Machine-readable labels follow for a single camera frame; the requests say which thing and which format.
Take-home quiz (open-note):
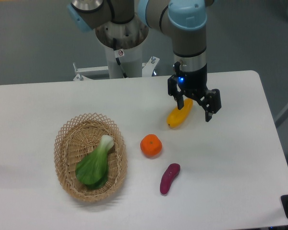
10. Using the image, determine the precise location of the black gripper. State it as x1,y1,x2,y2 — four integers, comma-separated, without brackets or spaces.
168,61,221,122

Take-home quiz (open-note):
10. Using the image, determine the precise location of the green bok choy vegetable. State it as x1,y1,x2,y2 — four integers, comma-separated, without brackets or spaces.
75,135,114,190

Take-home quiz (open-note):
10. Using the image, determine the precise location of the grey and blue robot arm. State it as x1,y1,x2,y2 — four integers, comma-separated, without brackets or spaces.
67,0,221,121

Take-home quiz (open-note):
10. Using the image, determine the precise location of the woven wicker basket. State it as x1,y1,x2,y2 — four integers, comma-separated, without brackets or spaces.
54,113,128,202

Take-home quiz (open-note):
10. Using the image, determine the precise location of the yellow papaya fruit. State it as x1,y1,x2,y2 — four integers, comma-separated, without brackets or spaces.
167,98,193,128

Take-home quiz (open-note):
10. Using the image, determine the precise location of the orange tangerine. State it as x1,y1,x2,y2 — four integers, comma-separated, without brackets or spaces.
140,134,163,158

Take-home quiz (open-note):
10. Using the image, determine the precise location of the purple sweet potato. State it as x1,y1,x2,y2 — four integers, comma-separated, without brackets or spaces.
159,163,180,195

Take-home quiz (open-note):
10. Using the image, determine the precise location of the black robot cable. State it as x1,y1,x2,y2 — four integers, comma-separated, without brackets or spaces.
112,37,128,79

